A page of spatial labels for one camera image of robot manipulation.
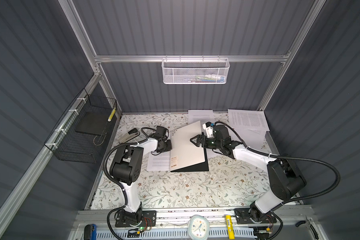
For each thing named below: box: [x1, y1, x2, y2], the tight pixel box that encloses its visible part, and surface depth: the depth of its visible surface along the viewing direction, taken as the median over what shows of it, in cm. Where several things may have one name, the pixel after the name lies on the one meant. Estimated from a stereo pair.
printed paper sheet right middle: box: [229, 127, 271, 154], surface depth 109 cm
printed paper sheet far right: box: [227, 109, 270, 132], surface depth 118 cm
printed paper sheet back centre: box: [188, 109, 216, 129], surface depth 123 cm
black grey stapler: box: [118, 128, 140, 144], surface depth 105 cm
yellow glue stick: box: [225, 215, 235, 240], surface depth 72 cm
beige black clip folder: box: [169, 120, 209, 173], surface depth 91 cm
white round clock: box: [188, 214, 210, 240], surface depth 70 cm
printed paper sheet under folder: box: [146, 151, 171, 171], surface depth 94 cm
